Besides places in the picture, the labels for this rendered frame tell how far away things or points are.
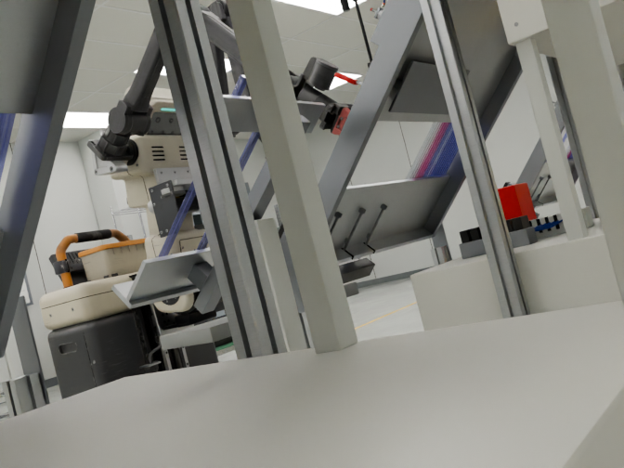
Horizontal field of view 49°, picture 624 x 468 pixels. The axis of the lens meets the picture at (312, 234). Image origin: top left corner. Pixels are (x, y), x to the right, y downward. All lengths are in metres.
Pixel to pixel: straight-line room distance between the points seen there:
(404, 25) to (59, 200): 8.12
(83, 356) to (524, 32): 1.64
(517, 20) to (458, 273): 0.50
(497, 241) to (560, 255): 0.12
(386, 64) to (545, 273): 0.53
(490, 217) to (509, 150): 9.41
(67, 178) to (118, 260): 7.07
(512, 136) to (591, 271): 9.42
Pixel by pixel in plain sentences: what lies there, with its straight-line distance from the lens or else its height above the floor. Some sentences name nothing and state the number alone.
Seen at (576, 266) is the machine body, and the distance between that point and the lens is 1.34.
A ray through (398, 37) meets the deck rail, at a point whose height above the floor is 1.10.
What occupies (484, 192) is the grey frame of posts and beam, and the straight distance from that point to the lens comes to 1.34.
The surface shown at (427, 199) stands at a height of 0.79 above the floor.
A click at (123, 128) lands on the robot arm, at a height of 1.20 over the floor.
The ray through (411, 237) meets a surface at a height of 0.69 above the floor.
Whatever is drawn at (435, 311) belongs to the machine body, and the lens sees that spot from 1.46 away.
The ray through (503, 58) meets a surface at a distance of 2.04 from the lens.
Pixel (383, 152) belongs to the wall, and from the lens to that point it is 11.66.
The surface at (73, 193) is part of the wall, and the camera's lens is 9.49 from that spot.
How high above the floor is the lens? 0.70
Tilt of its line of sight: 2 degrees up
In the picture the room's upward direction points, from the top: 14 degrees counter-clockwise
